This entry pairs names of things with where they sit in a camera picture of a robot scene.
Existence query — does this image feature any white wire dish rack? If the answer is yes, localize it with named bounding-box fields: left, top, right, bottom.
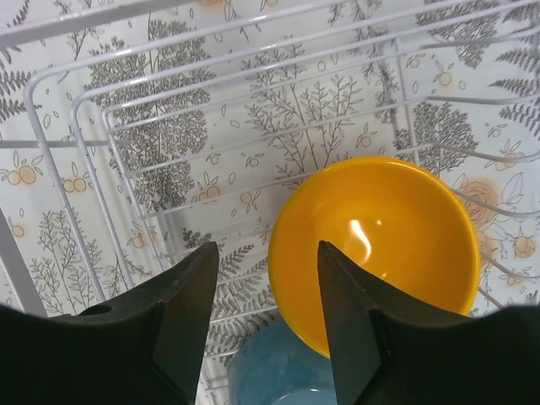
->
left=0, top=0, right=540, bottom=405

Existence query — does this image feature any floral table mat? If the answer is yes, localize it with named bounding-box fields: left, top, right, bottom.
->
left=0, top=0, right=540, bottom=405

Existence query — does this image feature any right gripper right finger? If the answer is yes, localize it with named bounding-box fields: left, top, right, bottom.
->
left=317, top=241, right=539, bottom=404

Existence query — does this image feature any yellow bowl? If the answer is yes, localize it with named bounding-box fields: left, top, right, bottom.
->
left=268, top=156, right=481, bottom=356

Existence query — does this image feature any dark blue bowl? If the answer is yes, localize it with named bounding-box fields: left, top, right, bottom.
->
left=228, top=321, right=337, bottom=404

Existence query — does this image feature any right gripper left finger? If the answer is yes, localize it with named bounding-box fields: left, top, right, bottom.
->
left=1, top=242, right=219, bottom=404

